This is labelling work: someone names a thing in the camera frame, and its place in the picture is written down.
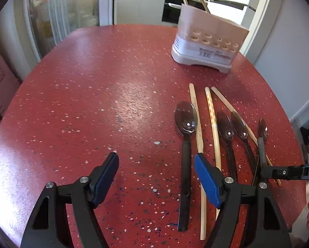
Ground small spoon grey handle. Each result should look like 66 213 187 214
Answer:
252 117 269 187

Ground large spoon black handle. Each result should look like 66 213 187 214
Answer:
175 101 198 232

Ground plain light wooden chopstick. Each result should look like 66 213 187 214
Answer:
210 86 283 187

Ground grey kitchen base cabinets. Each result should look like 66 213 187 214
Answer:
116 0 165 25

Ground black built-in oven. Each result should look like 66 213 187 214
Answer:
161 0 207 26

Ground plain wooden chopstick with print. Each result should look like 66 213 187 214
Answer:
189 83 207 241

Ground glass sliding door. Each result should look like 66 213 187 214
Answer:
25 0 114 59

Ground beige utensil holder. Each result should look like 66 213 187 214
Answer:
171 5 249 73

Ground orange patterned wooden chopstick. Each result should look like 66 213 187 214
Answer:
204 86 222 221

